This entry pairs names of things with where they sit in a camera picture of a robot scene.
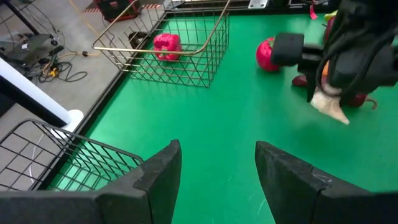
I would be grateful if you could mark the pink bell pepper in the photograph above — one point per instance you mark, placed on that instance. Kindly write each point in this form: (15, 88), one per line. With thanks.
(168, 46)

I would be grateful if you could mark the yellow mango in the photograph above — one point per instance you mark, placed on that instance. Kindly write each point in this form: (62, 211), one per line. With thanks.
(325, 70)

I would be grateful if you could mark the dark purple eggplant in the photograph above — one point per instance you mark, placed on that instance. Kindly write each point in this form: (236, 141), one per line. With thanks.
(299, 81)

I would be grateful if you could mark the white garlic bulb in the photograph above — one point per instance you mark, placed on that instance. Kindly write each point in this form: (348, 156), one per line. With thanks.
(329, 107)

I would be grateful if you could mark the silver metal bracket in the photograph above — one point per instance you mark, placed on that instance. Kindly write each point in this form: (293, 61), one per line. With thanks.
(258, 3)

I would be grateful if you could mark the dark grey equipment base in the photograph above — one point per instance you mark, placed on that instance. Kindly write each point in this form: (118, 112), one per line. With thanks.
(28, 46)

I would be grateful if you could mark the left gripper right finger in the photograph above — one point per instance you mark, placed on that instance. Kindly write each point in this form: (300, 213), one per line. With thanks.
(311, 199)

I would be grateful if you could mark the black table frame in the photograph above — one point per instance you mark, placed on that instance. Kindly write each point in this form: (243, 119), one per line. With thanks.
(100, 104)

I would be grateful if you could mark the red black generator box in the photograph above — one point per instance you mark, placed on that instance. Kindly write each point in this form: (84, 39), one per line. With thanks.
(118, 9)

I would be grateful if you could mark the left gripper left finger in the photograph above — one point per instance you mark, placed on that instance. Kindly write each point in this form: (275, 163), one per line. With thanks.
(93, 205)

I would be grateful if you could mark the yellow power plug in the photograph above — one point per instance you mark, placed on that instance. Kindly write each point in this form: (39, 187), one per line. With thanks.
(53, 72)

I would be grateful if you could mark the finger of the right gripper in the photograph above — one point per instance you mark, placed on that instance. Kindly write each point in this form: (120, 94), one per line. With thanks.
(287, 49)

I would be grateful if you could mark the red tomato green stem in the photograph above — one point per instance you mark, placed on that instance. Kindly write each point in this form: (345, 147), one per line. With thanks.
(264, 56)

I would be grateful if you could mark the black white pole stand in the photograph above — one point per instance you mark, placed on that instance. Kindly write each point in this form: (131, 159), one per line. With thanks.
(31, 90)

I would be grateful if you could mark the dark red apple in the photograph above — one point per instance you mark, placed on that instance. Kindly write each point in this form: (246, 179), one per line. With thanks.
(329, 29)

